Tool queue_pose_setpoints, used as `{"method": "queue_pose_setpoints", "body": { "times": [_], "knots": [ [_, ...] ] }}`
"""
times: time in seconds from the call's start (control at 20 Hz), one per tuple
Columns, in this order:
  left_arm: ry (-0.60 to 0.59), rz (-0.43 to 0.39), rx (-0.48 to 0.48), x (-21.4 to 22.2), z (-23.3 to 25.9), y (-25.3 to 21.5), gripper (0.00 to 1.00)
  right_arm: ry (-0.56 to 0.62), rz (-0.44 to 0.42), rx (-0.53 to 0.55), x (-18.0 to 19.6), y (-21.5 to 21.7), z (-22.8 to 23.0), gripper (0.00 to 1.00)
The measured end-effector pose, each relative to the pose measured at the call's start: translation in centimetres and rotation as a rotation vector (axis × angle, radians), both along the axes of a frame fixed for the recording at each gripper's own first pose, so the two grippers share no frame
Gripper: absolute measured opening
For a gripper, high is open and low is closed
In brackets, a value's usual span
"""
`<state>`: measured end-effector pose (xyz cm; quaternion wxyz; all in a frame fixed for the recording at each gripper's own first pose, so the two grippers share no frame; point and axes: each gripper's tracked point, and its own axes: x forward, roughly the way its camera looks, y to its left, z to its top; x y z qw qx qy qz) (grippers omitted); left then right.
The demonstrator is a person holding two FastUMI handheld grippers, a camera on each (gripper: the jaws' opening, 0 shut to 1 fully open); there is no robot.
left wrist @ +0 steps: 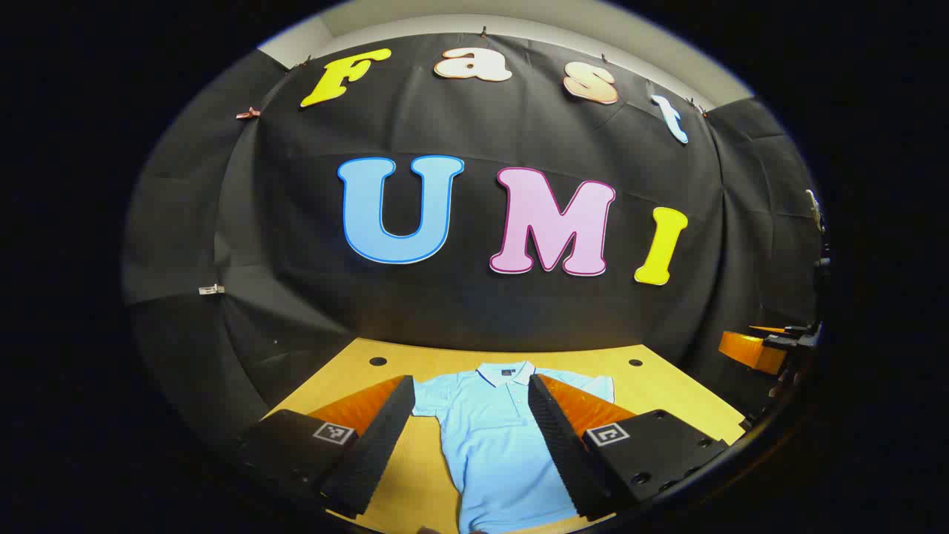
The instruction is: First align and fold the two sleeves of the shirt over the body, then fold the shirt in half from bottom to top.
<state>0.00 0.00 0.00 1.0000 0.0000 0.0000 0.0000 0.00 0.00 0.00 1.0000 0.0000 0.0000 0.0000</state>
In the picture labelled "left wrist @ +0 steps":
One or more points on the silver clip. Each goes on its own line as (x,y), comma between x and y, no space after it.
(211,289)

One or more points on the light blue T-shirt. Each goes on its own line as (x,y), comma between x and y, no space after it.
(489,445)

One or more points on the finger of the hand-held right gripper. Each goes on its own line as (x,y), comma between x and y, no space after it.
(767,328)
(749,352)

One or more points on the red clip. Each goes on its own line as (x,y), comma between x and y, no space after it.
(248,113)

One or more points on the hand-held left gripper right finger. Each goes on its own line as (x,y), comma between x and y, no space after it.
(560,437)

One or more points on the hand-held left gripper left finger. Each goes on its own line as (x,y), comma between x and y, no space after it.
(382,437)

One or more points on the black backdrop cloth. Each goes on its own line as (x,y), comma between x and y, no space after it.
(474,311)

